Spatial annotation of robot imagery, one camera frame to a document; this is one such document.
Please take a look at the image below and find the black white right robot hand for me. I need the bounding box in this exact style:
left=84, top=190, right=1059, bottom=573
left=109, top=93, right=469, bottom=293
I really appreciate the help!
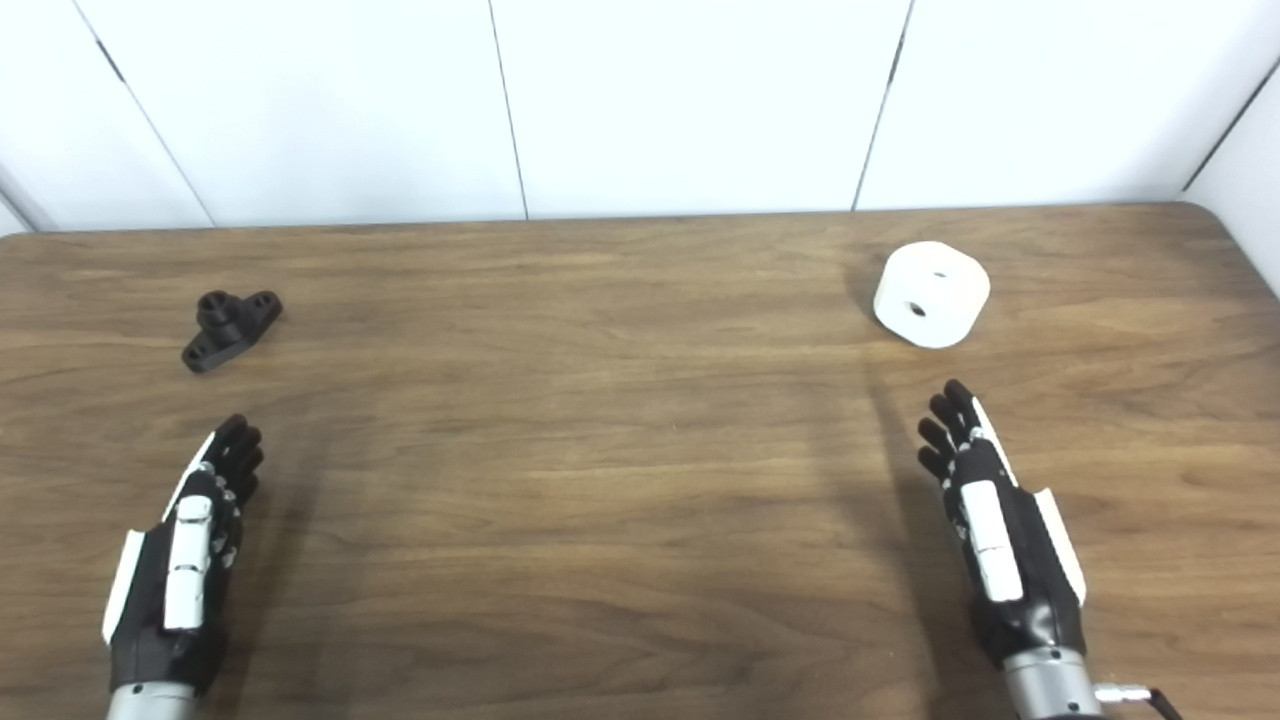
left=917, top=379, right=1088, bottom=669

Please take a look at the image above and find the round white cylindrical piece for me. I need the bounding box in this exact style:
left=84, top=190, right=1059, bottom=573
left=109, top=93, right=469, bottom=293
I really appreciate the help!
left=873, top=241, right=992, bottom=350

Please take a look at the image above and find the black flanged holder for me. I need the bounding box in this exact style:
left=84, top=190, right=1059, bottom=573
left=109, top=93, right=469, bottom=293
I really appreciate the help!
left=181, top=290, right=284, bottom=375

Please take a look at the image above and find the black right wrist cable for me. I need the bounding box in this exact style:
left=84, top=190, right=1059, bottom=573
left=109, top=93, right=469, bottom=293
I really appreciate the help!
left=1094, top=682, right=1183, bottom=720

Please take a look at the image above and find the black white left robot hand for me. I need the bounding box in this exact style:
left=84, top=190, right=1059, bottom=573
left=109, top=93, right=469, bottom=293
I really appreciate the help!
left=103, top=413, right=266, bottom=691

